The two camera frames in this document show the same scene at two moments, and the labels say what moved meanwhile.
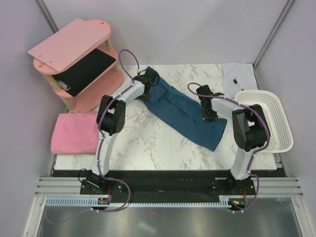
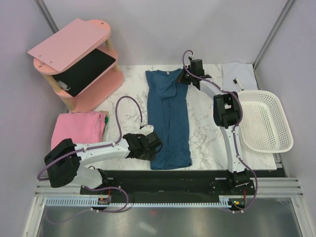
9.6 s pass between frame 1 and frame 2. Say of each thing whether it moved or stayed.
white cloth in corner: stayed
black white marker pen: stayed
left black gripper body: moved
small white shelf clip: stayed
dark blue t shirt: moved
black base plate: stayed
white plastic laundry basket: stayed
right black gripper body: moved
